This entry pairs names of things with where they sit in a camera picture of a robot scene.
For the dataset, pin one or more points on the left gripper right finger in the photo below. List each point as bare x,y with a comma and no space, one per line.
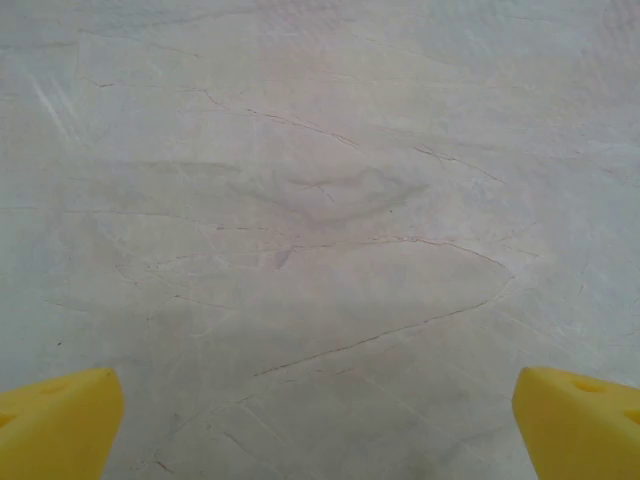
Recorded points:
580,430

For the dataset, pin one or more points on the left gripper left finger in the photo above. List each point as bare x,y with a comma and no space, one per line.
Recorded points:
55,425

